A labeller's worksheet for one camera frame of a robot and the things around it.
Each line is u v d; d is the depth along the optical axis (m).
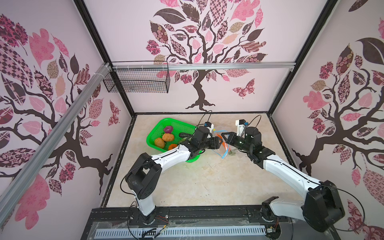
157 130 1.00
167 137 1.00
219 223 0.73
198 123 0.78
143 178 0.46
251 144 0.62
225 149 0.76
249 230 0.78
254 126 0.65
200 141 0.67
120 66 0.91
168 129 1.03
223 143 0.79
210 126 0.78
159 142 0.97
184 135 1.00
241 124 0.74
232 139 0.70
